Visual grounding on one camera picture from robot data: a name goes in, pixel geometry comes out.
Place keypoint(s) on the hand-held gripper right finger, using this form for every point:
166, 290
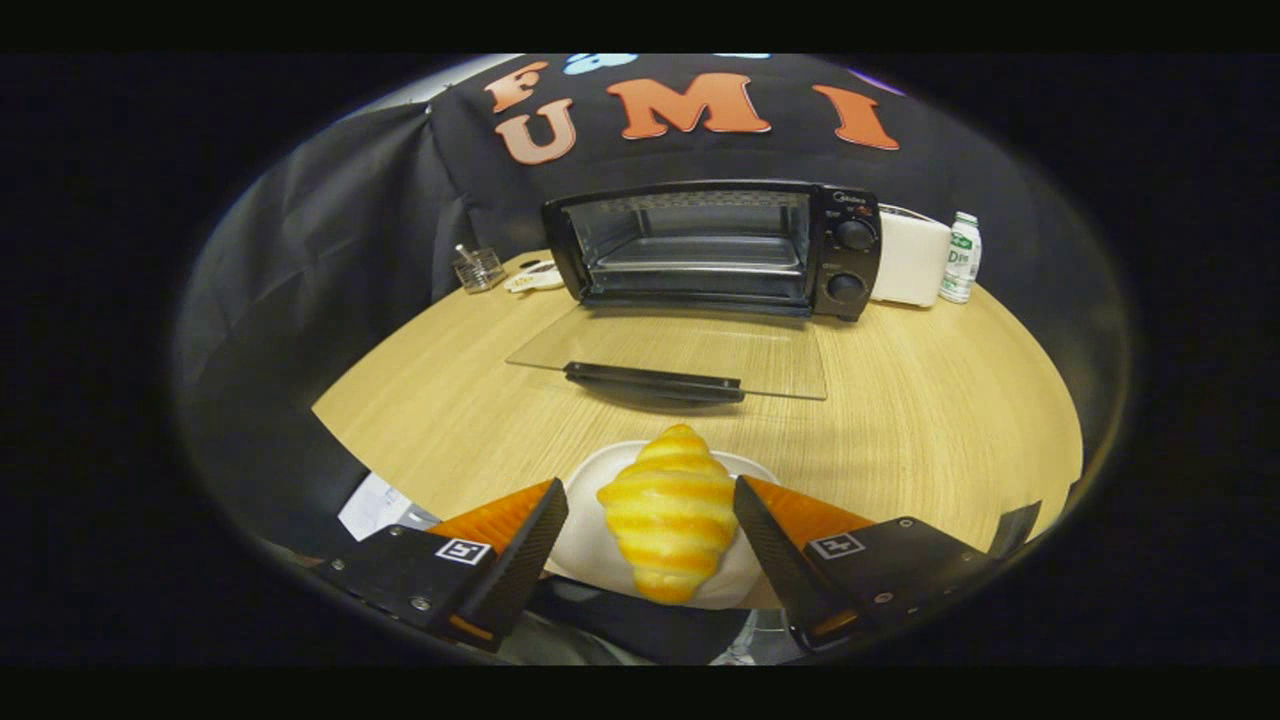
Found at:
775, 560

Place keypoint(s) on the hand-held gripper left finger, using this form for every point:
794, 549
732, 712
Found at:
525, 560

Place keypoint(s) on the yellow croissant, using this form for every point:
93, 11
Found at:
668, 510

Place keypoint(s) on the black toaster oven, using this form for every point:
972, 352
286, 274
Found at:
850, 250

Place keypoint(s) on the white bread toaster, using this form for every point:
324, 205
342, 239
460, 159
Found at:
910, 260

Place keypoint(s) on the white plate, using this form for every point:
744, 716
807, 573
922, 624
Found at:
590, 530

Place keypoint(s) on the small white flat device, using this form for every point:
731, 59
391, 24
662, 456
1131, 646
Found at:
535, 277

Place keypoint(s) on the small clear glass container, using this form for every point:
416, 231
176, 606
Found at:
480, 270

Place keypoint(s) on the white bottle with green label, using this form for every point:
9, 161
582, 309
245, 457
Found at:
960, 260

